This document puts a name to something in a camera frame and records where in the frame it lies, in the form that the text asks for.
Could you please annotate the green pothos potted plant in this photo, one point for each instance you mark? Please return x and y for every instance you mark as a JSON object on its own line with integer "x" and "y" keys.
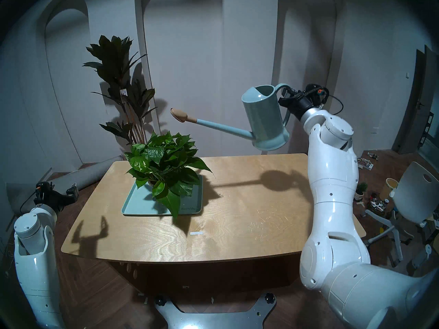
{"x": 164, "y": 160}

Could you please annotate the white plant tag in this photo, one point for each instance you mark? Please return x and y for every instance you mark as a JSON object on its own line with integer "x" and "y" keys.
{"x": 123, "y": 92}

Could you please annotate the teal plastic tray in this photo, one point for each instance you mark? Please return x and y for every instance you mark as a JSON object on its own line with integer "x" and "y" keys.
{"x": 137, "y": 201}

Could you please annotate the dark green lying bottle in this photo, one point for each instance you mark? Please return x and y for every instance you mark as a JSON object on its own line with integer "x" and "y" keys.
{"x": 373, "y": 156}

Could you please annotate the white swivel chair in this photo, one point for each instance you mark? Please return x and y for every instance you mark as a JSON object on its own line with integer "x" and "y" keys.
{"x": 416, "y": 194}

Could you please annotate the small floor clutter pile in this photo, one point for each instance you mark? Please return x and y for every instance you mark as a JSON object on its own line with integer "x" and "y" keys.
{"x": 365, "y": 164}

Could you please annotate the grey metal robot base plate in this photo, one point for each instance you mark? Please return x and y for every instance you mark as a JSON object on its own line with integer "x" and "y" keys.
{"x": 212, "y": 319}

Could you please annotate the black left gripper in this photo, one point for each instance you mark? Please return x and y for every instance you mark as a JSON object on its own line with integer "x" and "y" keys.
{"x": 55, "y": 198}

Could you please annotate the tiny plant in white pot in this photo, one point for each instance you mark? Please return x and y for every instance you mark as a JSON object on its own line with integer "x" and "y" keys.
{"x": 360, "y": 188}

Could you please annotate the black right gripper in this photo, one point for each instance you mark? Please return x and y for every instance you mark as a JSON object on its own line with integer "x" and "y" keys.
{"x": 303, "y": 104}

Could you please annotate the light blue watering can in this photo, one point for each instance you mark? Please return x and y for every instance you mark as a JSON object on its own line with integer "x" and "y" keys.
{"x": 265, "y": 119}

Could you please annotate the small containers heap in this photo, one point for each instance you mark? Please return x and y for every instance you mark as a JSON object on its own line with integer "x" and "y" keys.
{"x": 377, "y": 204}

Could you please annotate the yellow paper cup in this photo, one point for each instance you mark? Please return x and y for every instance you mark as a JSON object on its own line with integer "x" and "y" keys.
{"x": 391, "y": 183}

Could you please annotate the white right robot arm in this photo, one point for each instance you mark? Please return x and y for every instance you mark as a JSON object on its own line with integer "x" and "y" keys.
{"x": 329, "y": 194}

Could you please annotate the tall dark leafy floor plant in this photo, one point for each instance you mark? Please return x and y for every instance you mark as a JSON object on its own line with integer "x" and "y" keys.
{"x": 113, "y": 64}

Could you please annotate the black star knob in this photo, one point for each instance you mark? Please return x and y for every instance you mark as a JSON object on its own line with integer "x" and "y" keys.
{"x": 270, "y": 298}
{"x": 161, "y": 301}

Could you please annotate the rolled grey carpet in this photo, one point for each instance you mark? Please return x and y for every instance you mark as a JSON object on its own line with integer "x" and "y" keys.
{"x": 89, "y": 172}

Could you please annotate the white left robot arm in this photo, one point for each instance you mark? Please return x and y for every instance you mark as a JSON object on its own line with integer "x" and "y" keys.
{"x": 34, "y": 270}

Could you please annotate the dark grey door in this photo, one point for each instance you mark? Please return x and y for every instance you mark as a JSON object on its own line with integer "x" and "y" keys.
{"x": 415, "y": 109}

